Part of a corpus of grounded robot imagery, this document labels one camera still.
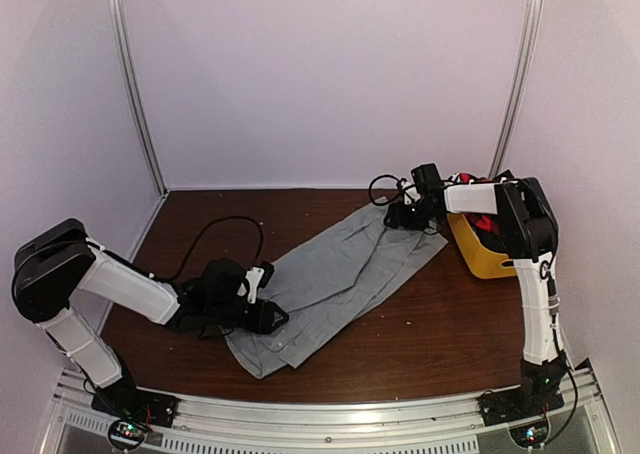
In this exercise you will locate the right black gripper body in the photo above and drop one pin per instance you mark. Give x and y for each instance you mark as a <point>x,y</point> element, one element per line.
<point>419,217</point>

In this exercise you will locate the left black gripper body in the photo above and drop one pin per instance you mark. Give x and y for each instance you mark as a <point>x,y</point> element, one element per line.
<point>226,317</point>

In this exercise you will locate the grey long sleeve shirt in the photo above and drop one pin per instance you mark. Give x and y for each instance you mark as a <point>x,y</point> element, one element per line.
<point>329,281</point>

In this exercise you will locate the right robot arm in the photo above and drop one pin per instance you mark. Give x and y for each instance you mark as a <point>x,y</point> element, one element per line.
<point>529,233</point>

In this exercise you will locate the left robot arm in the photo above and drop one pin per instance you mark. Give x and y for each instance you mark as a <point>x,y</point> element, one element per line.
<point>64,260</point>

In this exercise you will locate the red black plaid shirt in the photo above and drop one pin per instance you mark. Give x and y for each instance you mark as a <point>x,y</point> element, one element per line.
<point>485,226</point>

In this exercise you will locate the yellow plastic bin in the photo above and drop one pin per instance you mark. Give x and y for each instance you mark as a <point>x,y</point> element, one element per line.
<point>483,263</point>

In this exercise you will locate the left circuit board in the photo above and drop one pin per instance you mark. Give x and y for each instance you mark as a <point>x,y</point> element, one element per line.
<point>126,435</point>

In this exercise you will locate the circuit board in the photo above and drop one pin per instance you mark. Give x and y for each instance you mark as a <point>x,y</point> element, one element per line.
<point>530,435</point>
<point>126,435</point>

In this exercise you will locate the right circuit board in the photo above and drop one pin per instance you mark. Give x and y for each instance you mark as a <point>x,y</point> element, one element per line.
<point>530,435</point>

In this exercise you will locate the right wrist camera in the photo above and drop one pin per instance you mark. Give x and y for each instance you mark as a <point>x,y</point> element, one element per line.
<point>408,191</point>

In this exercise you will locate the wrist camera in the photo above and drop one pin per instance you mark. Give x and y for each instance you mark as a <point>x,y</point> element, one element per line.
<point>257,277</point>
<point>408,191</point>

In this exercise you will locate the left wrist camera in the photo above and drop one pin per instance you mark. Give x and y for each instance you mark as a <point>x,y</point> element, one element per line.
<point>257,277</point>

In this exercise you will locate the right aluminium frame post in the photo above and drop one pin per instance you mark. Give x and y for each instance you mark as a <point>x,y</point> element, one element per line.
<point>529,34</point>

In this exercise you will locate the aluminium frame post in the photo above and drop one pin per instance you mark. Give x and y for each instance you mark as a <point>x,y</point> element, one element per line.
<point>529,34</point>
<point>134,95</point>

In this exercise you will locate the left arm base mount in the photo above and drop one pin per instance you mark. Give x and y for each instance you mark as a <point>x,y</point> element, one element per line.
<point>142,409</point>

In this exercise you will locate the front aluminium rail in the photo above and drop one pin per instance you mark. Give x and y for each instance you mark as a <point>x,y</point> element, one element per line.
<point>450,424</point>

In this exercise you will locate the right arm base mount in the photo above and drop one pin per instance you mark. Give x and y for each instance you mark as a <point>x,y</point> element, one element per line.
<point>508,406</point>

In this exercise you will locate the left aluminium frame post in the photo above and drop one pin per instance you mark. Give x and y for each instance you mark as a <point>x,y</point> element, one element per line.
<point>134,95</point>

